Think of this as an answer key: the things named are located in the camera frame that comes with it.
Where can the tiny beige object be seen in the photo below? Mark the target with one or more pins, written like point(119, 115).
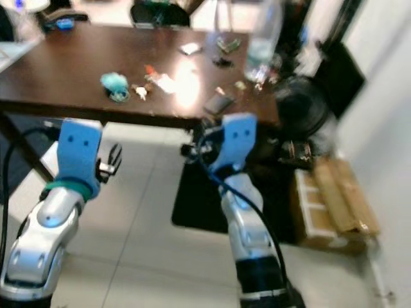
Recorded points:
point(239, 85)

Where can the brown cardboard box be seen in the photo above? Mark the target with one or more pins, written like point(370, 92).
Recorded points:
point(340, 199)

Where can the black cabinet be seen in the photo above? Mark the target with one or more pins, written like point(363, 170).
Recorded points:
point(337, 67)

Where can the clear plastic bottle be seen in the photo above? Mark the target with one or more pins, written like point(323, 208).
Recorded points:
point(263, 45)

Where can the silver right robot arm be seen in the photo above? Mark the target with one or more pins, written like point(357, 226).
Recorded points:
point(247, 237)

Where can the black floor mat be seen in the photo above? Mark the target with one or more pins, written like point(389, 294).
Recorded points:
point(199, 205)

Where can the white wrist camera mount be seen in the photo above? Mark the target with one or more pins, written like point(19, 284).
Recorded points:
point(78, 154)
point(234, 141)

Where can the black taped pad piece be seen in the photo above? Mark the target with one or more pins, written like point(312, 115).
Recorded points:
point(223, 61)

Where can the small red trinket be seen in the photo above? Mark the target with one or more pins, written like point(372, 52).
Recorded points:
point(151, 69)

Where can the dark floor rug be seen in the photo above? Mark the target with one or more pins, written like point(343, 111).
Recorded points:
point(22, 144)

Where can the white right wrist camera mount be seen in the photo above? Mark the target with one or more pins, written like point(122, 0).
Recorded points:
point(234, 141)

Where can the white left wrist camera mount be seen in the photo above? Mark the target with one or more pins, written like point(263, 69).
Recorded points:
point(78, 154)

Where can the black round fan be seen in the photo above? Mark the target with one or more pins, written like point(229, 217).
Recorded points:
point(302, 106)

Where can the dark brown wooden table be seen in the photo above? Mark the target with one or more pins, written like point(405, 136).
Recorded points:
point(64, 77)

